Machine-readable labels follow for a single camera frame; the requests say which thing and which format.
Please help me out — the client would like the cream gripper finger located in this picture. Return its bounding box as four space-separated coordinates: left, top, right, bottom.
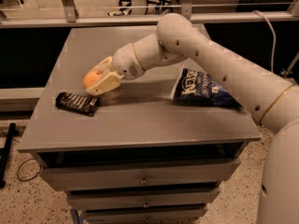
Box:
91 57 112 74
85 75 121 96

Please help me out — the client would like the orange fruit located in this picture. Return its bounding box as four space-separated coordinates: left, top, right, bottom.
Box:
82 71 102 89

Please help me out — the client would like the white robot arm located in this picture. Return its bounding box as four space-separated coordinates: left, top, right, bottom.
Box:
83 13 299 224

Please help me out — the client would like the black rxbar chocolate bar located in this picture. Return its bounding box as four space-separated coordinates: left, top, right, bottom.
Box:
55 92 100 117

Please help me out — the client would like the grey metal railing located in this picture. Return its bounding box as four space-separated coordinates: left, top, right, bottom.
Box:
0 0 299 28

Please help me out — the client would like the blue chip bag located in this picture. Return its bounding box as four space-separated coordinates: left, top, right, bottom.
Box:
171 68 238 106

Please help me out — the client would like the grey drawer cabinet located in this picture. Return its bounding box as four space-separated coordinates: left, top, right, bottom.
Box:
20 26 260 224

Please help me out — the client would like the black floor stand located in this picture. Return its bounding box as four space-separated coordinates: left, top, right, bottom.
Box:
0 123 17 189

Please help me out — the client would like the black floor cable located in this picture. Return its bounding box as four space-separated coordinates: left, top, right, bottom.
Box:
16 158 42 182

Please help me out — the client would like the white cable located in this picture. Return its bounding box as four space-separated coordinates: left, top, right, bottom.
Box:
253 10 278 74

